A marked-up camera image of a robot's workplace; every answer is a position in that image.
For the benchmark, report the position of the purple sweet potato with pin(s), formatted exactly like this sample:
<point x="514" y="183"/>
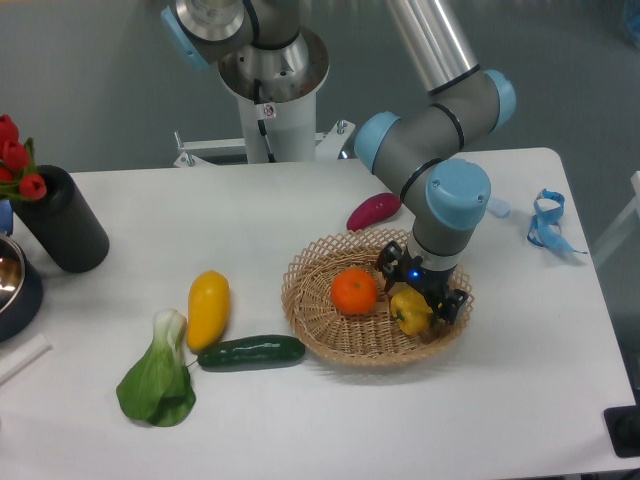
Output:
<point x="374" y="210"/>

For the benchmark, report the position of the red tulip flowers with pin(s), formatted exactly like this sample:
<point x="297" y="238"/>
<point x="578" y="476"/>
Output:
<point x="20" y="177"/>

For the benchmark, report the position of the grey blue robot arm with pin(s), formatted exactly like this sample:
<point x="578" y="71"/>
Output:
<point x="274" y="67"/>

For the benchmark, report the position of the green cucumber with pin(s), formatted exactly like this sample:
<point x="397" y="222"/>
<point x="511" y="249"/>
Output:
<point x="251" y="353"/>

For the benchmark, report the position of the white paper roll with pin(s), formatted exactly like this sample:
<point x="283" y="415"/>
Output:
<point x="16" y="359"/>

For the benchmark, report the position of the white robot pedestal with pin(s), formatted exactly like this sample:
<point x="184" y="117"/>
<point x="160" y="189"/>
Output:
<point x="272" y="133"/>

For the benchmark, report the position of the yellow bell pepper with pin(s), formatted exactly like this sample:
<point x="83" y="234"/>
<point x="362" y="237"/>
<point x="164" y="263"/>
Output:
<point x="409" y="309"/>

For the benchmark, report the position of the woven wicker basket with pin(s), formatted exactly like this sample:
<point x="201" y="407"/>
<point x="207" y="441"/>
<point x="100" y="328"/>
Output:
<point x="370" y="340"/>

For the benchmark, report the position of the orange fruit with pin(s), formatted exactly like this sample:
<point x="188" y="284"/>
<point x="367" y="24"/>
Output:
<point x="354" y="292"/>

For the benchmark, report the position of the black cylindrical vase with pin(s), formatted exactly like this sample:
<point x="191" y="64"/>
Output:
<point x="64" y="223"/>

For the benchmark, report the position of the green bok choy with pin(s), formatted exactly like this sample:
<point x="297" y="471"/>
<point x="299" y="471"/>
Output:
<point x="157" y="390"/>

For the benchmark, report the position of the blue crumpled ribbon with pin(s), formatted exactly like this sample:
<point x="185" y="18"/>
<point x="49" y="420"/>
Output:
<point x="544" y="228"/>

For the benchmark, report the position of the blue ribbon strip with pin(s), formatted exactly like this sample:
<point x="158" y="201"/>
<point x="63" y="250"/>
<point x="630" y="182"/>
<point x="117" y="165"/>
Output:
<point x="498" y="207"/>

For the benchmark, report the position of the yellow mango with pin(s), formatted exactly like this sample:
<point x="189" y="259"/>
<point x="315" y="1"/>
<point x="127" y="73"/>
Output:
<point x="209" y="306"/>

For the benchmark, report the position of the black device table edge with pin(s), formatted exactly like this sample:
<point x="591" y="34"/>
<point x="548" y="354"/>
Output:
<point x="623" y="429"/>

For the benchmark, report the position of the metal bowl dark rim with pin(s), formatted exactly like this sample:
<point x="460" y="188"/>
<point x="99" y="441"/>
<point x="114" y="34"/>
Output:
<point x="21" y="289"/>

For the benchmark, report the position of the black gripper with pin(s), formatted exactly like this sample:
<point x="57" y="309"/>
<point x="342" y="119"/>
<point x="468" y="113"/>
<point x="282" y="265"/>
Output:
<point x="397" y="266"/>

